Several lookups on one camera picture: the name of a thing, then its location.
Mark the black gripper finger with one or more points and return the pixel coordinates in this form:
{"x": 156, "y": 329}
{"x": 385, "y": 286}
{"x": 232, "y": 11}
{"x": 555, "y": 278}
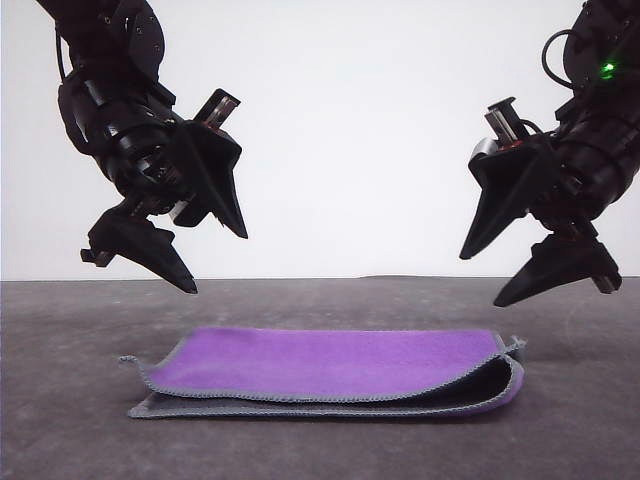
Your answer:
{"x": 145, "y": 245}
{"x": 505, "y": 195}
{"x": 215, "y": 165}
{"x": 560, "y": 270}

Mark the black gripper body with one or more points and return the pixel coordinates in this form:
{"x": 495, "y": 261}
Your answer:
{"x": 595, "y": 175}
{"x": 140, "y": 165}

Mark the purple towel with grey hem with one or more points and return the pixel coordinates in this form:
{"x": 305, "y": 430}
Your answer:
{"x": 325, "y": 360}

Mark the grey table cloth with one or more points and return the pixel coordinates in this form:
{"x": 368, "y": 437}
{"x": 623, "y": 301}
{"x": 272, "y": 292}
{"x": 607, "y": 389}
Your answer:
{"x": 60, "y": 400}

